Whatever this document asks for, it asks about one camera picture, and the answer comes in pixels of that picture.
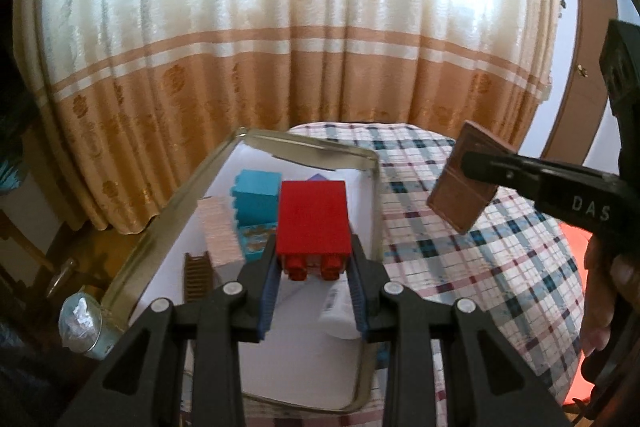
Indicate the small white bottle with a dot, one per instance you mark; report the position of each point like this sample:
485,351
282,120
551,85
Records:
337,317

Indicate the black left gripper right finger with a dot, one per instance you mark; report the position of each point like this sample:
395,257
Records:
487,383

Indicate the beige orange patterned curtain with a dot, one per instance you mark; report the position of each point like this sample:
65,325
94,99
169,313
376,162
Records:
134,94

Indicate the person right hand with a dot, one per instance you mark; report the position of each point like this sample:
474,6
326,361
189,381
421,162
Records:
605,281

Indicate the pink deer picture box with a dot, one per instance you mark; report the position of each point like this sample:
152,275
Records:
460,200

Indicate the glass jar with foil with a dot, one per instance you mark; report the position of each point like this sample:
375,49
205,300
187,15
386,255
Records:
86,328

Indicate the pink textured block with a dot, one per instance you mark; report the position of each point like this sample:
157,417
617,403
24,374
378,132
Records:
218,226

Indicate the brown wooden door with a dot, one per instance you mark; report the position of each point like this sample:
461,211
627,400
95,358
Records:
585,97

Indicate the brown wooden comb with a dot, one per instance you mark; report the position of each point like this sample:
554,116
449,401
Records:
197,277

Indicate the purple cube block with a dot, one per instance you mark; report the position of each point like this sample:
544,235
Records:
317,177

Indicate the red toy building block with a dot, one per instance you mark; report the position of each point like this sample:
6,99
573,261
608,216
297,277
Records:
313,233

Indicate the teal toy building block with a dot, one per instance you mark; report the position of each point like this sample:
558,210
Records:
255,199

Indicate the gold metal tin tray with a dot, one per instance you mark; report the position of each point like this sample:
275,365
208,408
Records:
240,216

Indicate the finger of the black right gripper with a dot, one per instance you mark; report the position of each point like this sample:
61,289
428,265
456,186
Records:
521,173

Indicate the plaid tablecloth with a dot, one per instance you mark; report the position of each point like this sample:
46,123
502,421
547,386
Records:
515,262

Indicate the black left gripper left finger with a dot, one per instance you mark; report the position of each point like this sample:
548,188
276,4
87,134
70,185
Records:
139,383

